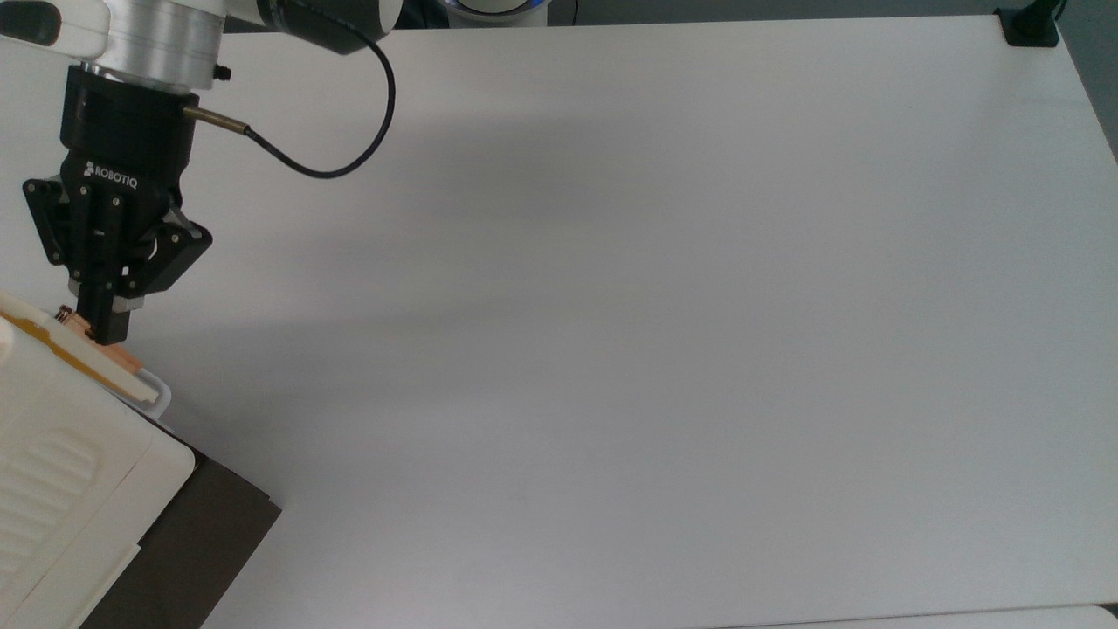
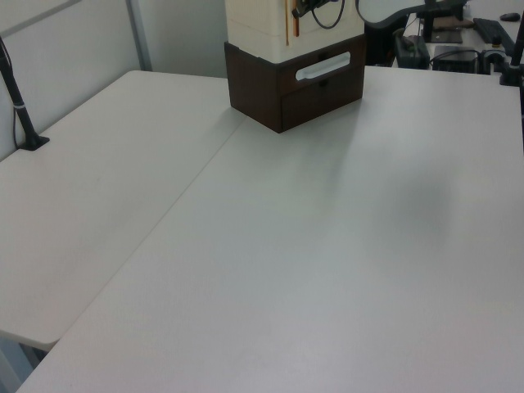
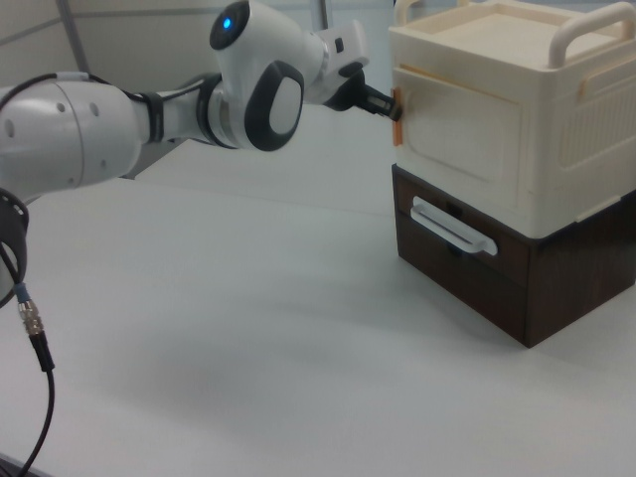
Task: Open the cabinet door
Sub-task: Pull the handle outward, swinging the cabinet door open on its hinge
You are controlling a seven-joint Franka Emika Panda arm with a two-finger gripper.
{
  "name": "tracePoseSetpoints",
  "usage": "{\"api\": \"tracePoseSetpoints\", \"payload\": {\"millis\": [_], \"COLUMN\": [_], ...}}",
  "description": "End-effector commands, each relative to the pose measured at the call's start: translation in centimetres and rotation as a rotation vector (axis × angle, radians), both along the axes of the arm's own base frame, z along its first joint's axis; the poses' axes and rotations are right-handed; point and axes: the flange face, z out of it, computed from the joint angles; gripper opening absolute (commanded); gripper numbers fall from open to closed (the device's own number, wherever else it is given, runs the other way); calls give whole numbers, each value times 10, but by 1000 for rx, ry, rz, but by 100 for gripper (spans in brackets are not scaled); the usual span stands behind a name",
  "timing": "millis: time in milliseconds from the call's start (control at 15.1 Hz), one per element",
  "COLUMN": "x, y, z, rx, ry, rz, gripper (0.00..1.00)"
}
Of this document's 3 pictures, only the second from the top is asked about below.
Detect black green tool case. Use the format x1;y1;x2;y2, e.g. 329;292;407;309
394;34;431;69

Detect black keyboard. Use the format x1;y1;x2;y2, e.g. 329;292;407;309
472;16;515;44

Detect brown drawer white handle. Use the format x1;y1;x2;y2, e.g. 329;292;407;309
279;34;367;94

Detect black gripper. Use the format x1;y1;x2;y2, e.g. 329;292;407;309
291;0;331;20

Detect grey black button device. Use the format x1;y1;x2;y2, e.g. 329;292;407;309
478;36;508;75

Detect cream cabinet body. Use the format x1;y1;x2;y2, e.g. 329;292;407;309
225;0;366;65

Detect plain brown drawer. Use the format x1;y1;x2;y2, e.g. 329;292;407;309
281;71;364;133

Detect black camera pole with clamp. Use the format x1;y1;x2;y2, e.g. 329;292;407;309
498;23;524;88

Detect cream cabinet door brown handle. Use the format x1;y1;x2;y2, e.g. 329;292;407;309
284;0;366;49

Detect grey partition frame post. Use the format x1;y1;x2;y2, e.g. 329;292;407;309
126;0;154;72

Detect dark brown drawer unit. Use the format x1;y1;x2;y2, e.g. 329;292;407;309
224;34;367;134

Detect black looped cable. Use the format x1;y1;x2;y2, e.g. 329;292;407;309
311;0;346;30

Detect black box device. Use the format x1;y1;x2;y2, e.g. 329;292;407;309
432;44;481;74

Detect black monitor stand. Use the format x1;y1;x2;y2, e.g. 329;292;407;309
415;7;464;45

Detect black camera pole with base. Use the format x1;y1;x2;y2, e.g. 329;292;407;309
0;35;51;152

